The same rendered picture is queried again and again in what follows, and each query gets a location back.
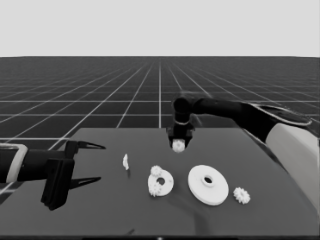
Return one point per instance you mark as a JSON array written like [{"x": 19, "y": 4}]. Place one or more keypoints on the small thin T-shaped piece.
[{"x": 125, "y": 161}]

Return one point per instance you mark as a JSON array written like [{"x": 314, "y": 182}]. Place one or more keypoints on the white round carrier with pins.
[{"x": 167, "y": 187}]

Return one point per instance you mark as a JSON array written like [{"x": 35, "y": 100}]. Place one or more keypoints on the white toothed gear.
[
  {"x": 245, "y": 198},
  {"x": 175, "y": 148},
  {"x": 153, "y": 171},
  {"x": 152, "y": 192}
]

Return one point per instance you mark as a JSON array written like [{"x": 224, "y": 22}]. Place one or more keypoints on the large thick white disc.
[{"x": 210, "y": 195}]

